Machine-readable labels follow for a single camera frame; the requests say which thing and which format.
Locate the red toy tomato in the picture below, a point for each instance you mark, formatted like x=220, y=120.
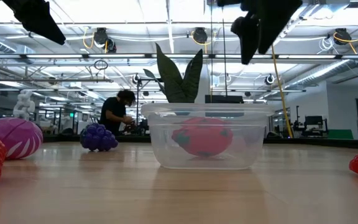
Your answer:
x=204, y=137

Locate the black monitor workstation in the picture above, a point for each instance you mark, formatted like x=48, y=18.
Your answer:
x=313, y=120

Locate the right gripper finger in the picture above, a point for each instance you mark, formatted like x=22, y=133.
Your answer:
x=249, y=40
x=275, y=18

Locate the clear plastic tupperware container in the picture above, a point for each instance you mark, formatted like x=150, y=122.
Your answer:
x=166, y=155

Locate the purple toy grapes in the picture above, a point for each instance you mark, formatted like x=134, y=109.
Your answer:
x=98, y=138

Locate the black metal table frame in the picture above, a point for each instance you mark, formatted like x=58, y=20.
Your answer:
x=337, y=142

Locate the green plant in white pot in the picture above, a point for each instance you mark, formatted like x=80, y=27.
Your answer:
x=172, y=84

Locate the green panel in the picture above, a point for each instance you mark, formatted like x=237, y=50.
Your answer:
x=340, y=134

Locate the white segmented machine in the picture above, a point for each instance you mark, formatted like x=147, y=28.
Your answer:
x=23, y=105

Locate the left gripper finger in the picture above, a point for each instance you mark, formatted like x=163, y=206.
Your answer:
x=33, y=15
x=60, y=39

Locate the person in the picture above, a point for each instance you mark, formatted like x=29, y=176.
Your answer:
x=113, y=112

